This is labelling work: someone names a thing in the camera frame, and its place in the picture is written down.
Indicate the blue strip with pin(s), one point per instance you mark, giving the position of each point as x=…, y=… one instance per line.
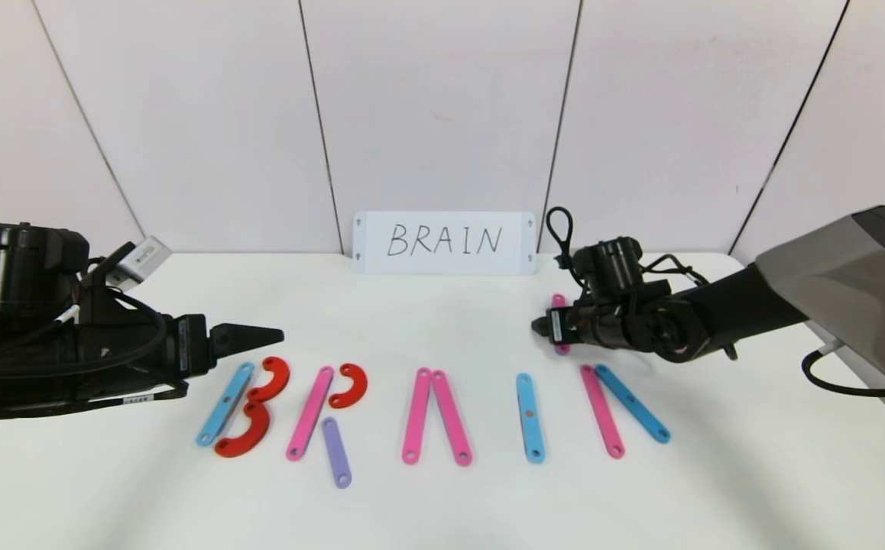
x=633, y=405
x=225, y=405
x=529, y=416

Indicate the short purple strip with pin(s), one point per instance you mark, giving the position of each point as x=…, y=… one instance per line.
x=335, y=452

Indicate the large red arc piece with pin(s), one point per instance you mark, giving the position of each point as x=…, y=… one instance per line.
x=247, y=439
x=278, y=376

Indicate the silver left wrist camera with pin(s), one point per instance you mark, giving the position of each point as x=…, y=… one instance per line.
x=143, y=261

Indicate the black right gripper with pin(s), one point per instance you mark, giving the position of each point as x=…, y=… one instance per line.
x=555, y=329

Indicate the small red arc piece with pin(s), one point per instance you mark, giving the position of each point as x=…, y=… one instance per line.
x=357, y=386

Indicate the white BRAIN sign card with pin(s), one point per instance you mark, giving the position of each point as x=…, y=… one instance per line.
x=442, y=260

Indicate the black left camera bracket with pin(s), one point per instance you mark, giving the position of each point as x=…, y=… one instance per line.
x=106, y=309

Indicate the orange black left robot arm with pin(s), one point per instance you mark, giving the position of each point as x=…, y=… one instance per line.
x=14, y=271

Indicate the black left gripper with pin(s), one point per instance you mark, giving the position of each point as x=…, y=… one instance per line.
x=192, y=344

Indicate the pink strip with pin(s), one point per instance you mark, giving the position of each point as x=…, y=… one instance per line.
x=310, y=412
x=603, y=416
x=559, y=301
x=451, y=418
x=416, y=416

